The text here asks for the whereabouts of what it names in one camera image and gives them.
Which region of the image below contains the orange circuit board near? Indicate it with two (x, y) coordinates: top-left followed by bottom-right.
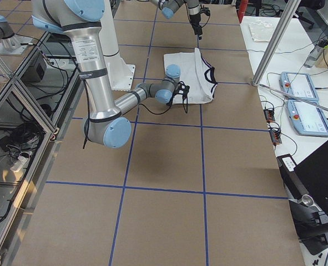
(269, 128), (282, 146)

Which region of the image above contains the aluminium frame post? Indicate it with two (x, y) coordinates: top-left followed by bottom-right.
(251, 0), (301, 86)

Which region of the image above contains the black monitor stand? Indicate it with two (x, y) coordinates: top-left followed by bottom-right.
(289, 199), (328, 255)

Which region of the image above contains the red cylinder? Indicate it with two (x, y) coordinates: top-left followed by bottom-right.
(238, 0), (249, 23)

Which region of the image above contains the blue teach pendant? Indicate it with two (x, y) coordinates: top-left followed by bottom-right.
(286, 100), (328, 137)
(280, 71), (319, 102)

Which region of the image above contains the brown table mat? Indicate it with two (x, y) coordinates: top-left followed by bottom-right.
(13, 1), (304, 265)

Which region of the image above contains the orange circuit board far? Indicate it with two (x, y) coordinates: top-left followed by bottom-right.
(263, 108), (276, 123)

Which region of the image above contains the grey cartoon print t-shirt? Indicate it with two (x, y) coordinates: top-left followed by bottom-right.
(164, 48), (218, 104)

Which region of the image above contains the near blue teach pendant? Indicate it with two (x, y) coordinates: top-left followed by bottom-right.
(286, 100), (328, 137)

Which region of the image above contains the black laptop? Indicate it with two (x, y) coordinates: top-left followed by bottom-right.
(277, 140), (328, 212)

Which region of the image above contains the white power strip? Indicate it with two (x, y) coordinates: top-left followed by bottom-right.
(10, 153), (30, 172)

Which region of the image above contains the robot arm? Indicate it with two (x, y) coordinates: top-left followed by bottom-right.
(31, 1), (184, 149)
(149, 0), (204, 40)

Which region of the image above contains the orange circuit board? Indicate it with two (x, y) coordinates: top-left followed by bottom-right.
(263, 108), (276, 123)
(269, 128), (282, 146)

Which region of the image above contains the clear plastic bag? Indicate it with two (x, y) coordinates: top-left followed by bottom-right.
(249, 21), (276, 42)

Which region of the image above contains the clear water bottle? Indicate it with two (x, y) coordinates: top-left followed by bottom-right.
(304, 38), (328, 68)

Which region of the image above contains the far blue teach pendant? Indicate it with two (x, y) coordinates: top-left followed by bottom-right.
(280, 71), (319, 102)

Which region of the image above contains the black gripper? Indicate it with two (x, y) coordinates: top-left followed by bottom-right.
(169, 83), (182, 105)
(189, 11), (203, 40)

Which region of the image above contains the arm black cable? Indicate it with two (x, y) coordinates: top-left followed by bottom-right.
(82, 80), (189, 150)

